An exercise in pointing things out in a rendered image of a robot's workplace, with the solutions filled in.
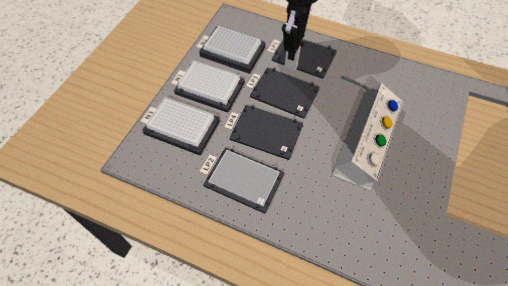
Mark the clear plastic plate lid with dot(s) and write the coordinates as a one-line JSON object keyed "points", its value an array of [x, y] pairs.
{"points": [[244, 177], [209, 81]]}

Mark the translucent white plate lid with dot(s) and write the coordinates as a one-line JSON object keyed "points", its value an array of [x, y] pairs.
{"points": [[180, 120]]}

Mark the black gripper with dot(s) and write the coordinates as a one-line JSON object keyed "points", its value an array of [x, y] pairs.
{"points": [[294, 31]]}

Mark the grey button panel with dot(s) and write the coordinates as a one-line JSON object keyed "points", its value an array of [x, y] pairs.
{"points": [[370, 134]]}

